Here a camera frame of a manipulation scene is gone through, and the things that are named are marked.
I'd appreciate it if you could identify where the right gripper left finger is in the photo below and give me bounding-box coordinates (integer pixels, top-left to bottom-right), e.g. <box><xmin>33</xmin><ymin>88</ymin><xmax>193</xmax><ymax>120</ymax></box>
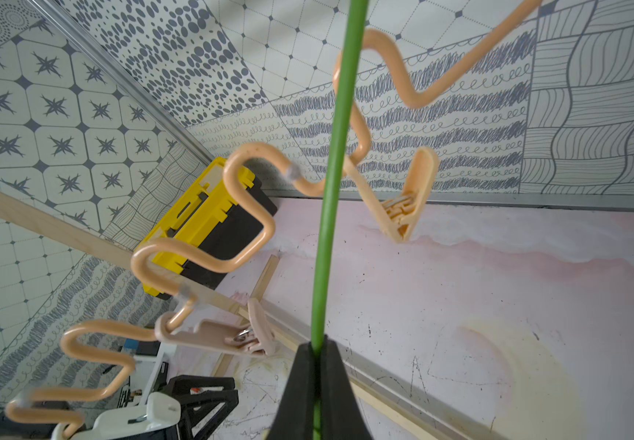
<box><xmin>267</xmin><ymin>343</ymin><xmax>317</xmax><ymax>440</ymax></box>

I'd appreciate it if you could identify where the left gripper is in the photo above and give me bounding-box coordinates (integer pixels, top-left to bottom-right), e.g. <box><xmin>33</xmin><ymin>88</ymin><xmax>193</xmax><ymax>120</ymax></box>
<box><xmin>161</xmin><ymin>375</ymin><xmax>239</xmax><ymax>440</ymax></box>

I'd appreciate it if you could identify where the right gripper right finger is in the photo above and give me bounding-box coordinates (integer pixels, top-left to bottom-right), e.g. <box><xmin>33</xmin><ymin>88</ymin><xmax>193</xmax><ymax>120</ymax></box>
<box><xmin>319</xmin><ymin>337</ymin><xmax>372</xmax><ymax>440</ymax></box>

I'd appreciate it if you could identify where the wooden wavy clothes hanger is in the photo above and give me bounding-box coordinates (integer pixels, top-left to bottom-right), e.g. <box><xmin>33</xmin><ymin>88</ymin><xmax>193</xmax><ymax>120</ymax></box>
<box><xmin>4</xmin><ymin>1</ymin><xmax>538</xmax><ymax>439</ymax></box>

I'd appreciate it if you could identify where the white tulip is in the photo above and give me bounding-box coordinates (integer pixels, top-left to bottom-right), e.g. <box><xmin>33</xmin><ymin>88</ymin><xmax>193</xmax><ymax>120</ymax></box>
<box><xmin>309</xmin><ymin>0</ymin><xmax>371</xmax><ymax>440</ymax></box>

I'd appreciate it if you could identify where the peach clothespin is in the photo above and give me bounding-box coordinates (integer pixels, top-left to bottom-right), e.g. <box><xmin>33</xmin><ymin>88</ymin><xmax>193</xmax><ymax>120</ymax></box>
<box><xmin>343</xmin><ymin>147</ymin><xmax>440</xmax><ymax>244</ymax></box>

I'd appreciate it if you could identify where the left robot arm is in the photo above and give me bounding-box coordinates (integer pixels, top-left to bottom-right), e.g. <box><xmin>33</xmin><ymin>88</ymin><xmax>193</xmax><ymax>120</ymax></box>
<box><xmin>0</xmin><ymin>345</ymin><xmax>239</xmax><ymax>439</ymax></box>

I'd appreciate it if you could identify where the wooden clothes rack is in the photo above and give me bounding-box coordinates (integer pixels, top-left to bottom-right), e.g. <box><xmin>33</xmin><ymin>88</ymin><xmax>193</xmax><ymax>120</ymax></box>
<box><xmin>0</xmin><ymin>192</ymin><xmax>461</xmax><ymax>439</ymax></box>

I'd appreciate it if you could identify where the floral table mat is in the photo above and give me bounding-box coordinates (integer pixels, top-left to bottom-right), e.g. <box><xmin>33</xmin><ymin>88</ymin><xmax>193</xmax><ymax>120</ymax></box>
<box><xmin>167</xmin><ymin>196</ymin><xmax>634</xmax><ymax>440</ymax></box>

